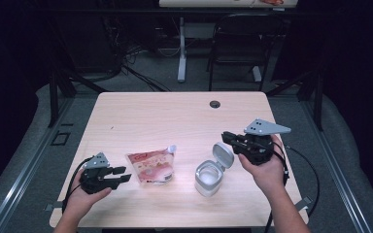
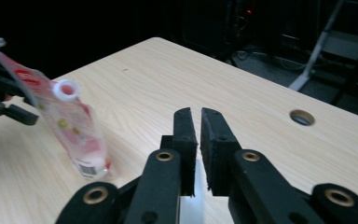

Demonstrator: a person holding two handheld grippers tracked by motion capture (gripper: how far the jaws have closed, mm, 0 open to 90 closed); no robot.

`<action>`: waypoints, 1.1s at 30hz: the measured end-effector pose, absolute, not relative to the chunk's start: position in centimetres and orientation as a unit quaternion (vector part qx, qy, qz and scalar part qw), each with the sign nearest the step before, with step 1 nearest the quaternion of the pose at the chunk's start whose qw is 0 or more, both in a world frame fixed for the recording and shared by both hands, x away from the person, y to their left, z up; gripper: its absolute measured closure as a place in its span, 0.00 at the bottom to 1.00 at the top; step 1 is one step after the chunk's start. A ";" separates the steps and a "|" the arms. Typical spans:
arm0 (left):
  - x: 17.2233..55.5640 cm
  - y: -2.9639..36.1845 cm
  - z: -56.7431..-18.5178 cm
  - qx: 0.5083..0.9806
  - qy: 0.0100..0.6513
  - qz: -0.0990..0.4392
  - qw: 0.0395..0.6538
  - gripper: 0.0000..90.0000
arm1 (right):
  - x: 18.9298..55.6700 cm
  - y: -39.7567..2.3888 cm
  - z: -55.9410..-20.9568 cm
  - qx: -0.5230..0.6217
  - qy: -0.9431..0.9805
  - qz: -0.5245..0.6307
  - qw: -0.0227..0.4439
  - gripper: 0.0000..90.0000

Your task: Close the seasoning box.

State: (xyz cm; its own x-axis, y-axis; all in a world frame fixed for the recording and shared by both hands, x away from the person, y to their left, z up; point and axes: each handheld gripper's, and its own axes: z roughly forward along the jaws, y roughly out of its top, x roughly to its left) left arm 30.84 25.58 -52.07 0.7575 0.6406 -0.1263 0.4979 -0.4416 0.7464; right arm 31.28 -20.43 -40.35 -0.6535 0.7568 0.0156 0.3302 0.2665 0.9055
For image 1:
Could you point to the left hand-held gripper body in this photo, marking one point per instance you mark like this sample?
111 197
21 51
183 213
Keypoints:
92 181

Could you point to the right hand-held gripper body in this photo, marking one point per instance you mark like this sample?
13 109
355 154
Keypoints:
255 149

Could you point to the red and white spout pouch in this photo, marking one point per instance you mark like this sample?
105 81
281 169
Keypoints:
152 168

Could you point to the white flip-lid container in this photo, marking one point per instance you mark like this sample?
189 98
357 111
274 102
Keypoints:
209 181

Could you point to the person's left hand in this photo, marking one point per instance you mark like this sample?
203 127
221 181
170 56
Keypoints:
81 202

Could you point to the person's right hand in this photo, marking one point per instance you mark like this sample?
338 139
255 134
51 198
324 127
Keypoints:
268 176

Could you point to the black table grommet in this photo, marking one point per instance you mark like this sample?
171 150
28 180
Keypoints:
214 104

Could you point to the grey tape strip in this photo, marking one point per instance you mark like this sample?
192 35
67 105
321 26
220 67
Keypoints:
304 203
51 206

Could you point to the black metal stand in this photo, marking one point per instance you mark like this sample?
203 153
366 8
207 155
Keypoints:
53 97
319 103

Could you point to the black folding chair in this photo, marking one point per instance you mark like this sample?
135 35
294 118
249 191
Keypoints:
243 48

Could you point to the wooden desk with white legs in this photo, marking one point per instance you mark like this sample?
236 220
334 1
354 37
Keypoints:
182 48

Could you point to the orange object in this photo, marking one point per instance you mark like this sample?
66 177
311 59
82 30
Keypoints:
273 2

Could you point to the aluminium floor rail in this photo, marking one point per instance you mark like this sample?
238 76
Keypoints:
26 171
325 145

